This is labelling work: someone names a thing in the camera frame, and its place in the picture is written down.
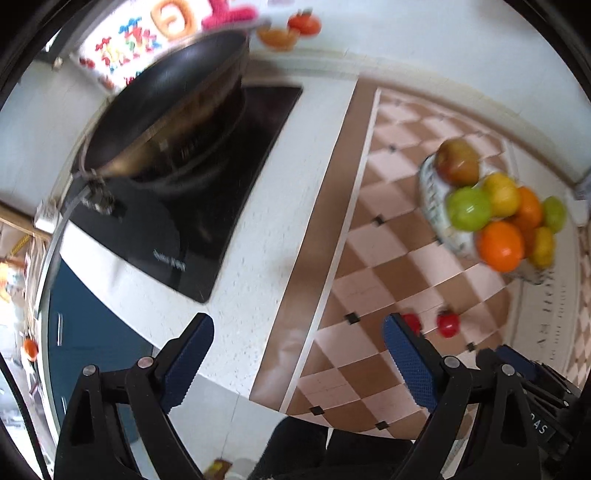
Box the black wok with handle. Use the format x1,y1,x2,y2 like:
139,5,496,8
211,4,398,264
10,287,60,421
44,31,253,259

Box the red and green apple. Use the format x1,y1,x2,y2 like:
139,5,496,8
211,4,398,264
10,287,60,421
435,138,481,188

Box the wooden side shelf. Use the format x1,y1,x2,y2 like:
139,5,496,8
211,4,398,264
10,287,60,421
0,215,40,352

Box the oval floral ceramic plate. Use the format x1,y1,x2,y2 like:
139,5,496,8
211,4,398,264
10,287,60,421
418,151,557,284

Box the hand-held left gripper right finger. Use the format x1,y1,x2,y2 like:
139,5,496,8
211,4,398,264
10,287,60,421
382,312,542,480

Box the black glass gas stove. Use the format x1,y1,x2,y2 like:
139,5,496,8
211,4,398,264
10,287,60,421
65,85,304,304

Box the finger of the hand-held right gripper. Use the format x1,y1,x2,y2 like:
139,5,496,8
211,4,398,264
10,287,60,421
475,344,543,381

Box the colourful wall sticker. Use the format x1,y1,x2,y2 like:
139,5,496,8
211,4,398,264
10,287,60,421
76,0,324,90

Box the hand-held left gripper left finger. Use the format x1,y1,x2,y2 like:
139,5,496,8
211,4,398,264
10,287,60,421
54,312,215,480

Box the bright orange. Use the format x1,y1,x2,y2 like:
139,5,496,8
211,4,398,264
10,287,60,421
477,222,526,273

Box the checkered brown table mat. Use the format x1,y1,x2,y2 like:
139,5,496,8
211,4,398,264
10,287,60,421
249,76,591,439

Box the dark reddish orange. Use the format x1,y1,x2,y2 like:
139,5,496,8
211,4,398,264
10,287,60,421
510,187,544,236

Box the person's legs dark pants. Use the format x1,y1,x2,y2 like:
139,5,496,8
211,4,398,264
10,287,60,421
248,415,416,480

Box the yellow lemon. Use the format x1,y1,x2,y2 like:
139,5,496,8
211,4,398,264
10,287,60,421
480,172,522,217
526,226,556,271

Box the small white cup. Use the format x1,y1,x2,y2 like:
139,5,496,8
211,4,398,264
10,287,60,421
34,198,62,232

